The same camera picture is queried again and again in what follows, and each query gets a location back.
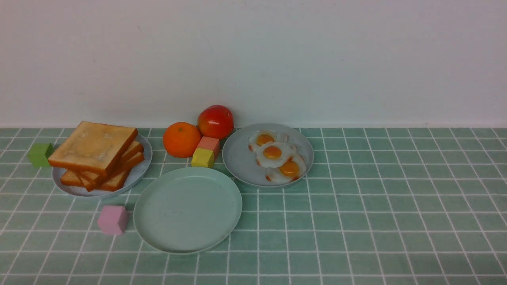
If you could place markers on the orange fruit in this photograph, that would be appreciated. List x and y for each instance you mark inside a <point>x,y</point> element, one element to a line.
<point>181,139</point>

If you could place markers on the green wooden cube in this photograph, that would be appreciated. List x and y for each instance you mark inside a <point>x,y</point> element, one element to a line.
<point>39,154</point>

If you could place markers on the yellow wooden cube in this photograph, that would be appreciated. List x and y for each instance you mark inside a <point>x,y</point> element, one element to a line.
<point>203,157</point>

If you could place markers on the light green empty plate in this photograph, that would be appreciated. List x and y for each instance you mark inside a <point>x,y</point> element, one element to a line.
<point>188,210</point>

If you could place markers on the grey plate with eggs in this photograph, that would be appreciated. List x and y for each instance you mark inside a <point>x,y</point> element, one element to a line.
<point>241,162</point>

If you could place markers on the fried egg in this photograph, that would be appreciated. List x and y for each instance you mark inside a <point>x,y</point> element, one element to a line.
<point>265,136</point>
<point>290,171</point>
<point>274,154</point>

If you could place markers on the green checkered tablecloth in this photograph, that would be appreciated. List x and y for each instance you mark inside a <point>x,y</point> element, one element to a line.
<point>396,206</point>

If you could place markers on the grey plate with bread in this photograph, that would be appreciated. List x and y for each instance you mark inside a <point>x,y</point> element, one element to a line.
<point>137,173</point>

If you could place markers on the toast slice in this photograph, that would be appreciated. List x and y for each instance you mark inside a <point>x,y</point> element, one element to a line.
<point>93,147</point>
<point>111,184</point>
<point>135,160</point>
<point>134,149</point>

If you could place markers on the pink wooden cube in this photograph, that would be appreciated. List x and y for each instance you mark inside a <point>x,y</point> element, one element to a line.
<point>113,220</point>

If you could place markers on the red apple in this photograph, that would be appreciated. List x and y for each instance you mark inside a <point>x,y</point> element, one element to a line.
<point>216,121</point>

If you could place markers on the salmon wooden cube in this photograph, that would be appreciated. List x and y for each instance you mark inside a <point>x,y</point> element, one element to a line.
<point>211,144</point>

